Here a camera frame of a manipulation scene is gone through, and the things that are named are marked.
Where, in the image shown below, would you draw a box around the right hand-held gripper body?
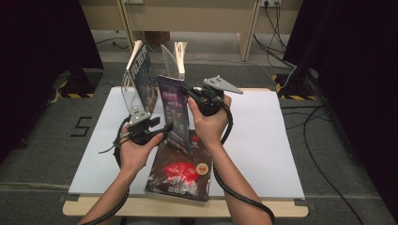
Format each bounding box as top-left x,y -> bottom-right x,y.
187,74 -> 244,117

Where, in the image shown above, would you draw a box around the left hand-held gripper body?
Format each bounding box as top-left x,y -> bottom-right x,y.
126,105 -> 158,146

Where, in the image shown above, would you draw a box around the purple and brown magazine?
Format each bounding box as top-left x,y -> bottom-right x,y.
157,75 -> 193,158

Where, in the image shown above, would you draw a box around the white picture-grid magazine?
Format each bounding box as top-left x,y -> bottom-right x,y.
160,41 -> 188,83

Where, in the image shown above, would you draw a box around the clear acrylic magazine rack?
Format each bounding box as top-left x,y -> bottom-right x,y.
121,68 -> 167,114

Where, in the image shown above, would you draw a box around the purple and blue magazine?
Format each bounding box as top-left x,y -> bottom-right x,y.
125,39 -> 159,114

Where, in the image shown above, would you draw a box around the black and red magazine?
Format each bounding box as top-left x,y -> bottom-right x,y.
145,129 -> 214,203

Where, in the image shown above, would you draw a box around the person's left hand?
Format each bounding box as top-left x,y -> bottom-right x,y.
118,124 -> 165,176

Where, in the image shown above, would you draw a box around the person's right hand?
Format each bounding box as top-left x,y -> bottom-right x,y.
186,94 -> 233,150

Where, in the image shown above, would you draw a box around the brown cardboard box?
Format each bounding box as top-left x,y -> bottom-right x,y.
144,31 -> 172,47

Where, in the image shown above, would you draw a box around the white table board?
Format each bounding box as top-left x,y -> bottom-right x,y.
68,86 -> 306,201

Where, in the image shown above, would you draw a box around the beige wooden desk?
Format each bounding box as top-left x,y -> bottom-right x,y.
78,0 -> 304,62

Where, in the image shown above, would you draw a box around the light wooden table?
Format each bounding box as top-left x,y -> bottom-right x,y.
62,86 -> 309,218

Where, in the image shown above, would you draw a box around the black curtain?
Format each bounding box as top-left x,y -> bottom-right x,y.
0,0 -> 105,165
282,0 -> 398,217

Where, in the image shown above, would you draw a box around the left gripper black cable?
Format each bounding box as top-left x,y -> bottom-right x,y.
80,115 -> 130,225

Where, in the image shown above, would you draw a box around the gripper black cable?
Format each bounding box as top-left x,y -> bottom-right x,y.
80,115 -> 130,225
212,99 -> 276,225

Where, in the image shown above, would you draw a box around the thin black floor cable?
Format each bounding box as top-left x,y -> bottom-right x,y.
281,105 -> 333,130

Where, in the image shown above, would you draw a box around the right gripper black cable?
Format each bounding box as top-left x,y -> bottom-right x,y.
212,99 -> 276,225

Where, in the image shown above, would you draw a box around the black wall power cables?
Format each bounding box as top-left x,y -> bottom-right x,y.
253,2 -> 297,69

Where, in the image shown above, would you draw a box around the thick black floor cable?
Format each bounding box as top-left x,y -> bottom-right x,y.
302,105 -> 366,225

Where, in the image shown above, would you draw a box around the white wall socket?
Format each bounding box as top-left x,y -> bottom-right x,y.
260,0 -> 283,8

